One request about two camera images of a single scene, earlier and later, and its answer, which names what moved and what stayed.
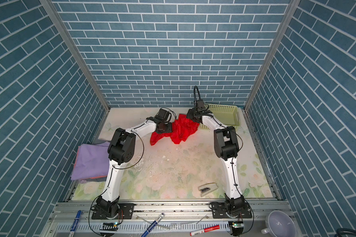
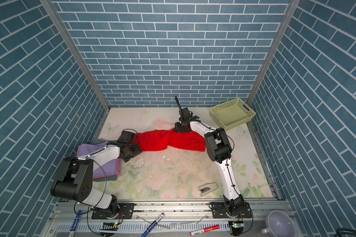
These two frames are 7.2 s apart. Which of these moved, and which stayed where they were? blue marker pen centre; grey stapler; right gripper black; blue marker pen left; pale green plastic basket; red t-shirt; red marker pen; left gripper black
Moved: pale green plastic basket; right gripper black; left gripper black; red t-shirt
Stayed: blue marker pen left; grey stapler; red marker pen; blue marker pen centre
